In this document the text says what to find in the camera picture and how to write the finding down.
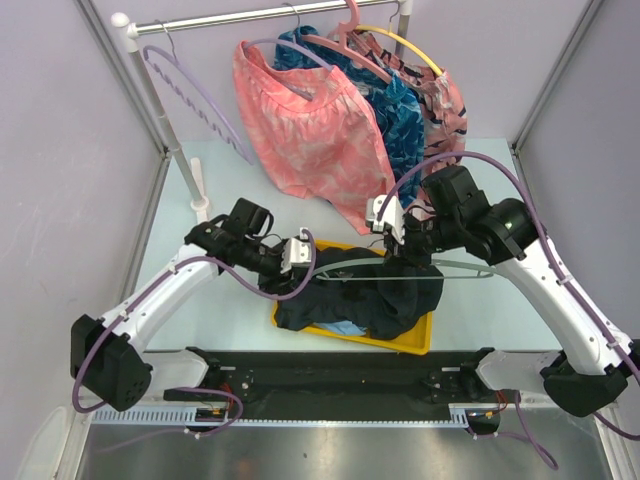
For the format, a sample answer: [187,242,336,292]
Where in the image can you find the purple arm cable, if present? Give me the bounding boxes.
[377,151,640,471]
[72,229,317,454]

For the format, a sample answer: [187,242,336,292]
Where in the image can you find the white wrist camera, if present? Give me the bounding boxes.
[365,195,405,245]
[280,228,316,274]

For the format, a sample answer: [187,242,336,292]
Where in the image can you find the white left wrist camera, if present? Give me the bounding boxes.
[280,228,316,274]

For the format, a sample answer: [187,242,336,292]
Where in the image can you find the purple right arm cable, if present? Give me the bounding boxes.
[377,151,640,471]

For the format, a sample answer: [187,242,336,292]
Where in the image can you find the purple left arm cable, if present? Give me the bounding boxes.
[72,229,317,454]

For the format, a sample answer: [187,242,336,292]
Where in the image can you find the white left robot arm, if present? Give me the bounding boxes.
[70,198,314,413]

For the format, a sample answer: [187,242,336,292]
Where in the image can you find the lilac hanger with shorts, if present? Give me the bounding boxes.
[243,3,337,101]

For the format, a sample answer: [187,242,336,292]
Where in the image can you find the pink navy patterned shorts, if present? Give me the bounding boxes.
[347,31,468,159]

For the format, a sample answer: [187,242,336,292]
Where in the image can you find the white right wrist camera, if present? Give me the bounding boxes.
[365,195,405,245]

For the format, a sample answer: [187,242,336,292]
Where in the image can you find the metal clothes rack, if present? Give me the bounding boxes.
[110,0,415,224]

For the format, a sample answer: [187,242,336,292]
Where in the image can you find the blue patterned shorts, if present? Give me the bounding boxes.
[279,25,425,179]

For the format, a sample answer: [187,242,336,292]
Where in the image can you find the yellow plastic hanger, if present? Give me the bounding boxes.
[352,1,443,77]

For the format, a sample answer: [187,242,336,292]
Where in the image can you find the green plastic hanger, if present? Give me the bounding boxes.
[312,258,500,282]

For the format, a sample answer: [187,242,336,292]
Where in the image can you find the dark navy shorts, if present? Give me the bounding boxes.
[257,244,445,341]

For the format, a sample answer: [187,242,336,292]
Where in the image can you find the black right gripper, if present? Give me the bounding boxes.
[383,212,462,270]

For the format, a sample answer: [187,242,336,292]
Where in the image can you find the pink plastic hanger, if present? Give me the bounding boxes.
[302,0,392,84]

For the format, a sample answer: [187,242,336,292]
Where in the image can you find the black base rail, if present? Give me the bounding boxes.
[163,349,515,422]

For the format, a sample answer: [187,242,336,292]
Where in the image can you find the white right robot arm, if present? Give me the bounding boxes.
[391,166,639,417]

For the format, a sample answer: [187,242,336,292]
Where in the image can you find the lilac notched hanger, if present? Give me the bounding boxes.
[142,19,255,165]

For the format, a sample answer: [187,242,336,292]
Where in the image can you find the pink white patterned shorts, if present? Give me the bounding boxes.
[232,41,395,235]

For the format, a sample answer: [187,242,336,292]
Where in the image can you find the light blue shorts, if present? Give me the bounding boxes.
[313,320,368,337]

